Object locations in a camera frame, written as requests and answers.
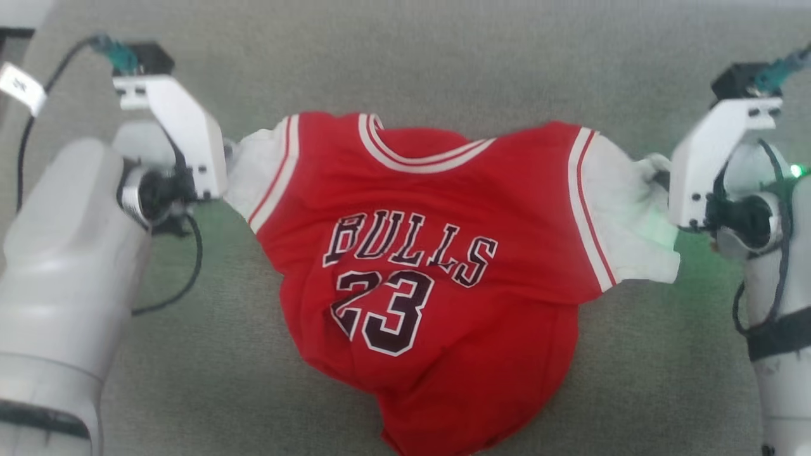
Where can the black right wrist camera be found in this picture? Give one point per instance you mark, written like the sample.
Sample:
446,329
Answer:
747,79

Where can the red Bulls basketball jersey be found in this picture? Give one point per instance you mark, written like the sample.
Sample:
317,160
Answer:
431,272

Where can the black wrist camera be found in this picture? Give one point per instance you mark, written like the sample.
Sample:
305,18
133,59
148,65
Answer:
142,58
747,79

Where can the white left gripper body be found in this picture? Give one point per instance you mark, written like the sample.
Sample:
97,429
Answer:
184,133

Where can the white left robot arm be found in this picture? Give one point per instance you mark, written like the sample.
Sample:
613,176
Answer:
63,278

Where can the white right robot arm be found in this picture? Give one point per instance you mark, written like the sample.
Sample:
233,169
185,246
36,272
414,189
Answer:
782,329

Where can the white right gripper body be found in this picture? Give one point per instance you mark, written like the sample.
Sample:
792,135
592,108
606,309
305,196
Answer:
709,164

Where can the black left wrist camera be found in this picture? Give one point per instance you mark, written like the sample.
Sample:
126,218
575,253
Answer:
142,58

